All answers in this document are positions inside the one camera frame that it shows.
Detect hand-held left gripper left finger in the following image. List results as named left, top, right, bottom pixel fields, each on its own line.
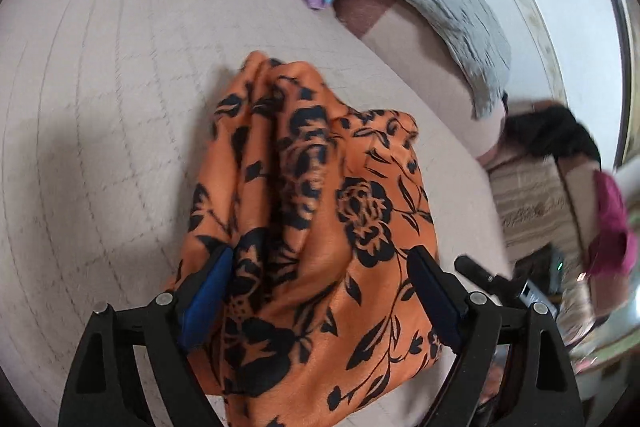
left=57, top=246, right=236, bottom=427

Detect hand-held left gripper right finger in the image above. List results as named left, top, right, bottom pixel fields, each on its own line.
left=406, top=246, right=586, bottom=427

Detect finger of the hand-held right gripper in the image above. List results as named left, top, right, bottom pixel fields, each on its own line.
left=454, top=256, right=501, bottom=290

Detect orange black floral garment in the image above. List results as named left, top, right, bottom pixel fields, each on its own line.
left=170, top=51, right=446, bottom=427

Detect person's right forearm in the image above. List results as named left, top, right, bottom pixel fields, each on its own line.
left=585, top=172, right=640, bottom=278

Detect beige patterned rug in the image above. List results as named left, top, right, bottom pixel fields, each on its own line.
left=487, top=152, right=601, bottom=268

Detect dark cloth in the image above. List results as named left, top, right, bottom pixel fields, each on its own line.
left=502, top=104, right=601, bottom=168

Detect pink pillow with brown band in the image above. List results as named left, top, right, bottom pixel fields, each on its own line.
left=334, top=0, right=506, bottom=158

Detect grey quilted blanket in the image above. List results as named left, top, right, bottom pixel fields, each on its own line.
left=335, top=0, right=512, bottom=120

